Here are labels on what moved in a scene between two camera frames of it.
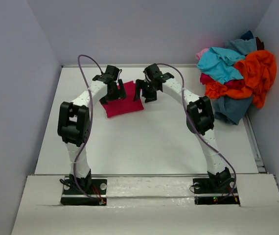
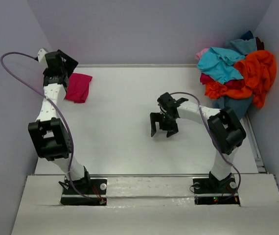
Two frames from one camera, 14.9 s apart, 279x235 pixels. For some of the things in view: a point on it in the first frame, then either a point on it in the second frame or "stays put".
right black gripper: x=146 y=90 → x=164 y=120
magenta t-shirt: x=126 y=105 → x=78 y=88
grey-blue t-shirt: x=245 y=47 stays put
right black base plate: x=216 y=191 stays put
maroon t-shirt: x=260 y=44 stays put
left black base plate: x=94 y=194 stays put
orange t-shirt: x=258 y=69 stays put
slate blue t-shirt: x=231 y=109 stays put
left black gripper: x=115 y=92 → x=69 y=63
